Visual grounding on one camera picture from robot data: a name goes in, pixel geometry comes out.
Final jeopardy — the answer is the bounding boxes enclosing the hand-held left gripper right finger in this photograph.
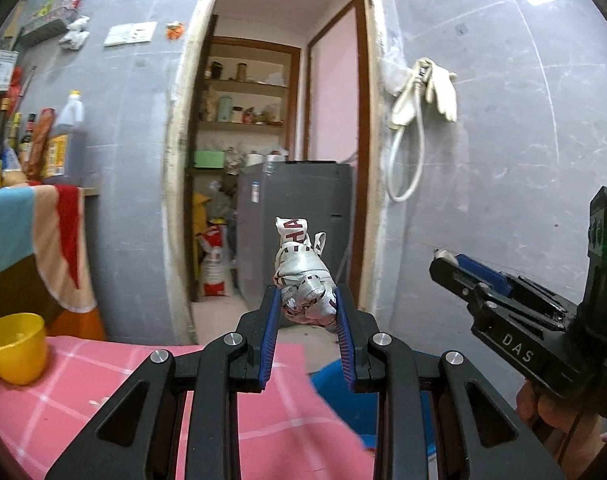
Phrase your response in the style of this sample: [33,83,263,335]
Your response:
[333,287,567,480]

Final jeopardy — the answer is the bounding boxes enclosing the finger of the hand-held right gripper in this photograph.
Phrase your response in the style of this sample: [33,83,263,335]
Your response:
[430,255,567,332]
[456,254,578,313]

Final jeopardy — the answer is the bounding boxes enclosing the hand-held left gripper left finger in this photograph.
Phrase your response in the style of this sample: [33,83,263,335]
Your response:
[44,285,284,480]

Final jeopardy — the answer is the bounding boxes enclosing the silver wrapper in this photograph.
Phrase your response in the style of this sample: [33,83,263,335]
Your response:
[274,216,338,328]

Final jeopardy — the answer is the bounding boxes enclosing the blue plastic basin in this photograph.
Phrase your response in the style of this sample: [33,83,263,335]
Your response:
[308,355,441,461]

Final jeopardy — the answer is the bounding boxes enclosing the person's right hand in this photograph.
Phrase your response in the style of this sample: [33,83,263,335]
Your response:
[516,380,607,466]

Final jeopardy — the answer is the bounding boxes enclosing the red and white sack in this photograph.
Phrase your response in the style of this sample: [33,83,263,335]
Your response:
[196,225,234,300]

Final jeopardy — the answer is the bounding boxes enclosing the grey refrigerator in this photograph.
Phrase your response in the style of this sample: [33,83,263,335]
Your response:
[236,160,354,306]

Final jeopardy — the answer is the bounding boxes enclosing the yellow sack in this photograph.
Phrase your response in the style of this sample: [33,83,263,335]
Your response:
[192,192,209,256]

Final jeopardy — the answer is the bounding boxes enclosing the green box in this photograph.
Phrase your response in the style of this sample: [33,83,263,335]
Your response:
[194,150,234,168]

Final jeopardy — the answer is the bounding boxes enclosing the white gloves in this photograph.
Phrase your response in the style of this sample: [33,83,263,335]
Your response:
[426,60,459,123]

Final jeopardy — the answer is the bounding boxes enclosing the orange table skirt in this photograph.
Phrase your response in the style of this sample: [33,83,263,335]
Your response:
[46,305,107,341]

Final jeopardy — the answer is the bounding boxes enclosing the red and peach striped towel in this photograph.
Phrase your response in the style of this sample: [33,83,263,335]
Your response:
[31,185,98,313]

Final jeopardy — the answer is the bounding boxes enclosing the yellow plastic bowl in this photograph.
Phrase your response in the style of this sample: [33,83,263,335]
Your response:
[0,312,48,386]

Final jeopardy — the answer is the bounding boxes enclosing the brown wooden cabinet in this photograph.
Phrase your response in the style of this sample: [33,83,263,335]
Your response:
[0,255,64,336]

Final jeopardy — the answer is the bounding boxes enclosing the large cooking oil bottle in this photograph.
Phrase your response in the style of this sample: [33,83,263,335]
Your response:
[42,91,87,178]

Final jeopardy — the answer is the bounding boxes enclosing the dark sauce bottle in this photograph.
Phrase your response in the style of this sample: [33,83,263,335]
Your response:
[18,112,37,171]

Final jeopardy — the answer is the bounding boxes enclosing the white plastic bag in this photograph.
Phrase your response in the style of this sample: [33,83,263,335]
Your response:
[58,16,92,51]

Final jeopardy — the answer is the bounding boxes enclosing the white power strip cable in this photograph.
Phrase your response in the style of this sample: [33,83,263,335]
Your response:
[386,57,434,204]

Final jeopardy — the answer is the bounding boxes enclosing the wooden door frame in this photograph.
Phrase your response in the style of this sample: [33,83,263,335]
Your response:
[161,0,389,346]

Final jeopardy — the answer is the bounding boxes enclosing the wooden wall shelf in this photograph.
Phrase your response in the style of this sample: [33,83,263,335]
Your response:
[196,40,299,171]

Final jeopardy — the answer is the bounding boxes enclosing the white wall switch plate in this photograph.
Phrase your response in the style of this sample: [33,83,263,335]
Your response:
[104,21,158,47]

